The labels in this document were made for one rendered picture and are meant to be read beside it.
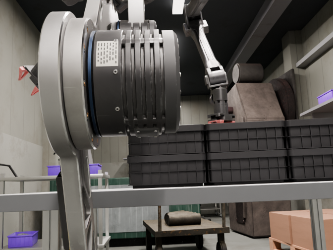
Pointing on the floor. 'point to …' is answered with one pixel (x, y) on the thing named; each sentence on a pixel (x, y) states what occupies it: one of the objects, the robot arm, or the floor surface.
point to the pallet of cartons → (298, 229)
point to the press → (249, 112)
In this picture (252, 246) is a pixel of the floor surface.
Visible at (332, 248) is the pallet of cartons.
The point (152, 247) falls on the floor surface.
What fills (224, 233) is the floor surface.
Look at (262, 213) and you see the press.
